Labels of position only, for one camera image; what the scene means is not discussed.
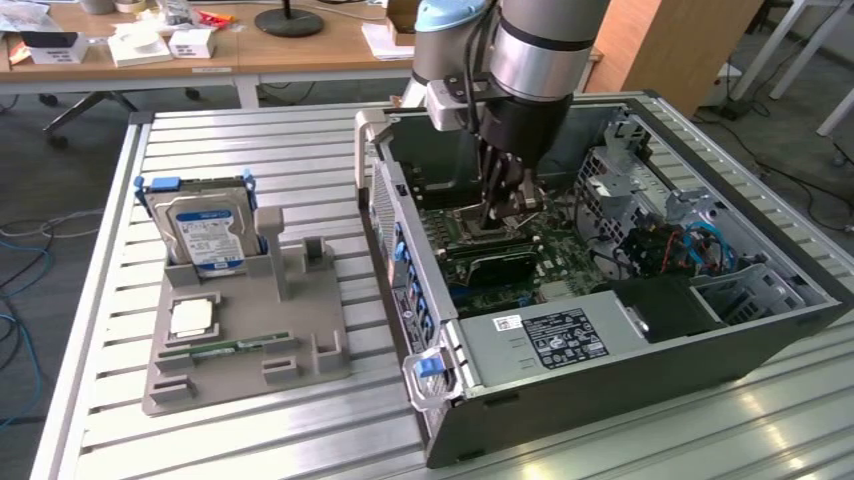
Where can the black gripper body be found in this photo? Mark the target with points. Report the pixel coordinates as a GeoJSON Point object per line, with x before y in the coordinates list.
{"type": "Point", "coordinates": [523, 127]}

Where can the black graphics card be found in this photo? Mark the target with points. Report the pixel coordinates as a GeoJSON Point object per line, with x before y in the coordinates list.
{"type": "Point", "coordinates": [501, 267]}

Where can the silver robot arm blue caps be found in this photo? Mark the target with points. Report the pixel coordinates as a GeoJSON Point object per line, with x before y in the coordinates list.
{"type": "Point", "coordinates": [534, 60]}

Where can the metal socket cover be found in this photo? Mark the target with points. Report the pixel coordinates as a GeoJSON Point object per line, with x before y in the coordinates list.
{"type": "Point", "coordinates": [550, 212]}

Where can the CPU socket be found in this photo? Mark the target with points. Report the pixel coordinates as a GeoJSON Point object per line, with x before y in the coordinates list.
{"type": "Point", "coordinates": [467, 222]}

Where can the silver perforated drive cage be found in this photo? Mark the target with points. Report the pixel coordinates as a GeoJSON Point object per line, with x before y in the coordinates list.
{"type": "Point", "coordinates": [614, 200]}

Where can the green motherboard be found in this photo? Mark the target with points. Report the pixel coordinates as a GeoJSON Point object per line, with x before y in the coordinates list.
{"type": "Point", "coordinates": [567, 260]}

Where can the silver chipset heatsink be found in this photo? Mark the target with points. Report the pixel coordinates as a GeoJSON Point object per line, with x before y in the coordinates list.
{"type": "Point", "coordinates": [559, 291]}

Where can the blue expansion slot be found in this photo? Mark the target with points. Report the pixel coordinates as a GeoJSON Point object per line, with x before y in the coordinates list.
{"type": "Point", "coordinates": [461, 290]}

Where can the white paper stack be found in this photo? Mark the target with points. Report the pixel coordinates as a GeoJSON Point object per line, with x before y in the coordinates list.
{"type": "Point", "coordinates": [383, 47]}

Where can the brown cardboard box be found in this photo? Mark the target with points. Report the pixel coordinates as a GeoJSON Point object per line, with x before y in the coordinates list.
{"type": "Point", "coordinates": [401, 20]}

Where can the wooden cabinet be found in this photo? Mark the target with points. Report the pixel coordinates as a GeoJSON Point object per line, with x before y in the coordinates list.
{"type": "Point", "coordinates": [687, 50]}

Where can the grey power supply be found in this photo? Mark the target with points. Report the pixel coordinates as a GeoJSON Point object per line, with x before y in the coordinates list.
{"type": "Point", "coordinates": [494, 350]}

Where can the black power strip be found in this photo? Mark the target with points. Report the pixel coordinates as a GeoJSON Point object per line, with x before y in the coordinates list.
{"type": "Point", "coordinates": [730, 110]}

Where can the wooden desk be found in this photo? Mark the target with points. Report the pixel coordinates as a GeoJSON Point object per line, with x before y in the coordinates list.
{"type": "Point", "coordinates": [94, 72]}
{"type": "Point", "coordinates": [321, 55]}

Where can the blue case release latch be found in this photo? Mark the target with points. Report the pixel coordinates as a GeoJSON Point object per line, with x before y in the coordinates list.
{"type": "Point", "coordinates": [427, 367]}

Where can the silver disk bay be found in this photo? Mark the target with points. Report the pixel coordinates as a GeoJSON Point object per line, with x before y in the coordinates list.
{"type": "Point", "coordinates": [748, 295]}

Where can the black round lamp base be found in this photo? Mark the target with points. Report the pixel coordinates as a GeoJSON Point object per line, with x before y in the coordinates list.
{"type": "Point", "coordinates": [290, 24]}

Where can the black open PC case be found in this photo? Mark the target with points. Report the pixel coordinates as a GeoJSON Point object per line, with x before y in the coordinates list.
{"type": "Point", "coordinates": [601, 395]}

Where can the grey parts rack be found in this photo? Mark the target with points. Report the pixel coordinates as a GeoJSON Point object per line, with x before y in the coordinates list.
{"type": "Point", "coordinates": [254, 340]}

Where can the white furniture piece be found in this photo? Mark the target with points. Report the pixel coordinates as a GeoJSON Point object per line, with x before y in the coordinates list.
{"type": "Point", "coordinates": [842, 112]}

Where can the red orange packet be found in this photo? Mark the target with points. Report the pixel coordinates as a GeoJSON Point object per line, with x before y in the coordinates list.
{"type": "Point", "coordinates": [216, 19]}

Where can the silver CPU chip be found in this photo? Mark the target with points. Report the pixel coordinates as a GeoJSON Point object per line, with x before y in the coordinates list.
{"type": "Point", "coordinates": [192, 317]}

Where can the small white labelled box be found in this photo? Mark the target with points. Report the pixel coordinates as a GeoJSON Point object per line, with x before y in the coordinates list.
{"type": "Point", "coordinates": [192, 45]}

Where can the clear plastic bag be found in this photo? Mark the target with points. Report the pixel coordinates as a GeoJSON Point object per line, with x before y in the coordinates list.
{"type": "Point", "coordinates": [176, 12]}

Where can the white box round insert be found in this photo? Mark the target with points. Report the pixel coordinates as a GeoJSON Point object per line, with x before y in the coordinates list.
{"type": "Point", "coordinates": [140, 47]}

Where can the tape roll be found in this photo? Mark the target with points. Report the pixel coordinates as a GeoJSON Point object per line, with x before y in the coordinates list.
{"type": "Point", "coordinates": [128, 5]}

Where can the black office chair base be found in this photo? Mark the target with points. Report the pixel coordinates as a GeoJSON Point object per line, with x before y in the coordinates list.
{"type": "Point", "coordinates": [58, 139]}

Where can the grey cup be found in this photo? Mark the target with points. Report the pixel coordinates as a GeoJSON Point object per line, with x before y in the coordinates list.
{"type": "Point", "coordinates": [96, 6]}

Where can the white box black lid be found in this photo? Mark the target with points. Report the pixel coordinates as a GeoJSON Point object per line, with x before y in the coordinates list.
{"type": "Point", "coordinates": [56, 50]}

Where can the orange booklet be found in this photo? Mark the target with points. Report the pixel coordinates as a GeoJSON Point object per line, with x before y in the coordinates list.
{"type": "Point", "coordinates": [18, 54]}

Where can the printed paper sheet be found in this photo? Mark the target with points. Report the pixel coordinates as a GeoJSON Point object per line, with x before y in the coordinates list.
{"type": "Point", "coordinates": [20, 21]}

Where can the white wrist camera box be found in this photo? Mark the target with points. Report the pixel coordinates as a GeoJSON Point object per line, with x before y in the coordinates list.
{"type": "Point", "coordinates": [447, 107]}

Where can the white table frame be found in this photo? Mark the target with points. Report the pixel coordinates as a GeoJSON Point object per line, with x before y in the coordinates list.
{"type": "Point", "coordinates": [761, 55]}

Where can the hard disk with blue bracket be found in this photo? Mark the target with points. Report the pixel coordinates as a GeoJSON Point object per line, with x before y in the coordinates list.
{"type": "Point", "coordinates": [203, 235]}

